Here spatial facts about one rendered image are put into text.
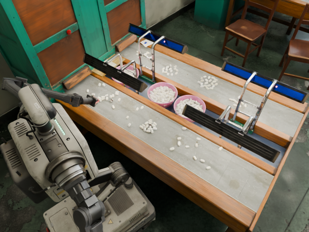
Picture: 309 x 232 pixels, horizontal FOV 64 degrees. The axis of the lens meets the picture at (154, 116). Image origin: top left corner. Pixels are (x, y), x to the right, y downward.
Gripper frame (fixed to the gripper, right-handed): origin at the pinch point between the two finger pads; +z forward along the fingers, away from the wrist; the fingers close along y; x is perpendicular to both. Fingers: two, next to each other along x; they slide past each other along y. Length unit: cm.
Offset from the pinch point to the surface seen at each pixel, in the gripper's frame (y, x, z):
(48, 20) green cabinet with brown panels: 44, -45, -29
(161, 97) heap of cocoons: -32, -18, 41
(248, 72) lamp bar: -89, -65, 41
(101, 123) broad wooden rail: -12.1, 14.1, -2.0
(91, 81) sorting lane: 34.3, -4.0, 23.2
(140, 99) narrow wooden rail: -19.8, -10.6, 27.6
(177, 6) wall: 112, -131, 260
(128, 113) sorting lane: -21.3, 2.3, 16.1
